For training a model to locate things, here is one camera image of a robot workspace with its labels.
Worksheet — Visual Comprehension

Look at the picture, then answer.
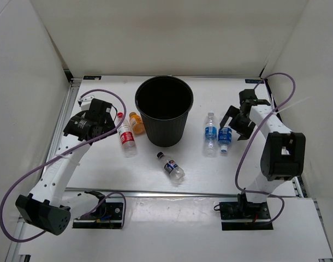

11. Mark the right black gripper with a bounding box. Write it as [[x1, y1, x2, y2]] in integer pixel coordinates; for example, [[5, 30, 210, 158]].
[[220, 105, 256, 140]]

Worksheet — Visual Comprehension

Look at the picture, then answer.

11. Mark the short blue-label water bottle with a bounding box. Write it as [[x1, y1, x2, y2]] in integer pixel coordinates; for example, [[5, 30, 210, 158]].
[[218, 127, 232, 153]]

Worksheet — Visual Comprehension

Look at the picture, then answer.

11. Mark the red label clear bottle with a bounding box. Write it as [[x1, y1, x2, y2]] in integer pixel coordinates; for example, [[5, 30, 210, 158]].
[[117, 112, 137, 157]]

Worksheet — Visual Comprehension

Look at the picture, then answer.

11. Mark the tall clear blue-label bottle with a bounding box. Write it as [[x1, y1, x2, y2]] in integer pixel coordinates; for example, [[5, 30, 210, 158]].
[[203, 111, 217, 157]]

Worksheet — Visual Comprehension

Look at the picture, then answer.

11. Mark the orange juice bottle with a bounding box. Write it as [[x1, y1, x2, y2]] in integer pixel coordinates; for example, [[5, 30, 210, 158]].
[[129, 112, 145, 135]]

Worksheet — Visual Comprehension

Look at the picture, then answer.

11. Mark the black cap Pepsi bottle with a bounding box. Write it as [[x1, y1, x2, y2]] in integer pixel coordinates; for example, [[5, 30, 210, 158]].
[[157, 152, 185, 182]]

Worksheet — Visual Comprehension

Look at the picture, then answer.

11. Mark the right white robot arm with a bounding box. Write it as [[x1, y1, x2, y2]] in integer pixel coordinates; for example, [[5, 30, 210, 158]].
[[220, 89, 306, 218]]

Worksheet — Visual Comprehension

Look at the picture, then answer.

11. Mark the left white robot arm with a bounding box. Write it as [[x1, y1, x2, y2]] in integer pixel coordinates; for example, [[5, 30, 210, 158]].
[[15, 97, 117, 235]]

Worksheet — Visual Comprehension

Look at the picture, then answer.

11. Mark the black ribbed plastic bin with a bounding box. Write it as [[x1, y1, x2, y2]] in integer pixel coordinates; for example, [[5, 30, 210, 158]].
[[135, 76, 194, 147]]

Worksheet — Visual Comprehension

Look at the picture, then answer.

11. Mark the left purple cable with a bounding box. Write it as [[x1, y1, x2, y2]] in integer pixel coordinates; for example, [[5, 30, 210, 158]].
[[0, 89, 128, 243]]

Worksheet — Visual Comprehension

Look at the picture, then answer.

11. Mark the purple cable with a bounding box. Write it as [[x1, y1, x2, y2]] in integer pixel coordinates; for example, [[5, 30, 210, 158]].
[[234, 72, 296, 223], [0, 89, 128, 243]]

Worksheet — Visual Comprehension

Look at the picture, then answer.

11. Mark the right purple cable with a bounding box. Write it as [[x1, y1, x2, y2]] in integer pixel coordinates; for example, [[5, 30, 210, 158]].
[[234, 72, 296, 223]]

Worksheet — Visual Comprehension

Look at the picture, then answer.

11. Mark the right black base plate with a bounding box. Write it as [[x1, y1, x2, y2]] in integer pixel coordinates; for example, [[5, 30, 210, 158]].
[[213, 202, 273, 231]]

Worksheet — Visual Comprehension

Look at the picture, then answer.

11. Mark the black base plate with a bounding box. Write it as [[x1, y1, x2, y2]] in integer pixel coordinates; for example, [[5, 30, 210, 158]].
[[213, 202, 273, 231], [72, 191, 127, 230]]

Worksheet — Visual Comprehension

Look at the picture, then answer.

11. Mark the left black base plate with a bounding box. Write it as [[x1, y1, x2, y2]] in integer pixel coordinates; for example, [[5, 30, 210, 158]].
[[72, 191, 127, 230]]

